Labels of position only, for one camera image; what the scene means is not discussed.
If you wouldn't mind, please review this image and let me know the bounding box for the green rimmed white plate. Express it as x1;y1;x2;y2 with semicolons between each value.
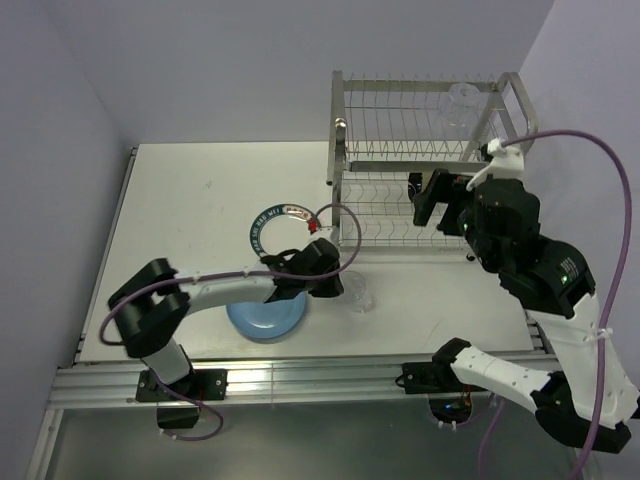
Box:
249;203;318;258

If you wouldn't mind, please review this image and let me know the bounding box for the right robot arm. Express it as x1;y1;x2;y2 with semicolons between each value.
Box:
413;169;639;454

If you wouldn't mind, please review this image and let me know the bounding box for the clear glass cup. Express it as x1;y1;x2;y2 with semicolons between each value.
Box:
440;82;481;129
341;271;374;313

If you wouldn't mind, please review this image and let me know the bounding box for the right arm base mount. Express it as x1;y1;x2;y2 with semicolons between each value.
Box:
394;362;493;431

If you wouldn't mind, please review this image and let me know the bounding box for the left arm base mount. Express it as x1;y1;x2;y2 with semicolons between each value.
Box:
135;369;228;441

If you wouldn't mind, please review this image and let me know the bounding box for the blue plate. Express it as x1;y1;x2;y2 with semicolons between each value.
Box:
226;294;307;341

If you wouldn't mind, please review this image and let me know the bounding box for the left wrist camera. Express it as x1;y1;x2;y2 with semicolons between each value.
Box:
307;217;335;239

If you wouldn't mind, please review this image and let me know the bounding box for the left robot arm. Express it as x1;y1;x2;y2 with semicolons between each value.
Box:
107;237;344;399

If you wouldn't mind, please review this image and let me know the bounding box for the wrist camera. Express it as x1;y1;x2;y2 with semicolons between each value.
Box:
307;217;335;239
466;138;524;191

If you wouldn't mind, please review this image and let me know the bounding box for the stainless steel dish rack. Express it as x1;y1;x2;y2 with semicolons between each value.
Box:
326;71;539;253

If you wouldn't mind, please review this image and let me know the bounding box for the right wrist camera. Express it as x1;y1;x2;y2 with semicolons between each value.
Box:
466;138;524;191

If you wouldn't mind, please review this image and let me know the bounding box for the black bowl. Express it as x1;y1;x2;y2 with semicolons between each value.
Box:
407;172;424;202

